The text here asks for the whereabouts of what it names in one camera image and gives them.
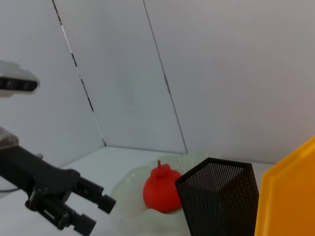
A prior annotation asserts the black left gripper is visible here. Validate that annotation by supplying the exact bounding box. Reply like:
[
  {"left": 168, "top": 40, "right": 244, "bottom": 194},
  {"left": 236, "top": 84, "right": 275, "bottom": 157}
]
[{"left": 0, "top": 145, "right": 117, "bottom": 235}]

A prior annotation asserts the red soft ball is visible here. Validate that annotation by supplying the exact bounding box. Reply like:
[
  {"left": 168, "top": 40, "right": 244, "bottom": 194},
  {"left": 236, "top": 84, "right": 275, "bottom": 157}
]
[{"left": 143, "top": 159, "right": 184, "bottom": 214}]

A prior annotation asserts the clear green glass fruit bowl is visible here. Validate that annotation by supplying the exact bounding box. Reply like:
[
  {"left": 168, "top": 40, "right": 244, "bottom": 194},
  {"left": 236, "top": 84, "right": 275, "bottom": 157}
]
[{"left": 110, "top": 150, "right": 222, "bottom": 236}]

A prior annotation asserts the black mesh pen holder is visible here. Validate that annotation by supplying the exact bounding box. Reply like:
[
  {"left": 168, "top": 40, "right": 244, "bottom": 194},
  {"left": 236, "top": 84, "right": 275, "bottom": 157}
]
[{"left": 174, "top": 157, "right": 260, "bottom": 236}]

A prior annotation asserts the yellow plastic bin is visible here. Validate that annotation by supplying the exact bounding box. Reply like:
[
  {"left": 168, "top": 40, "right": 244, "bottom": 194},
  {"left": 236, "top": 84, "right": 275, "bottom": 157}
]
[{"left": 253, "top": 135, "right": 315, "bottom": 236}]

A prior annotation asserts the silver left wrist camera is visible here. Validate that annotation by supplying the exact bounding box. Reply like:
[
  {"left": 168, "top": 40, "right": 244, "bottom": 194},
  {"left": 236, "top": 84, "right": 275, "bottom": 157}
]
[{"left": 0, "top": 60, "right": 41, "bottom": 98}]

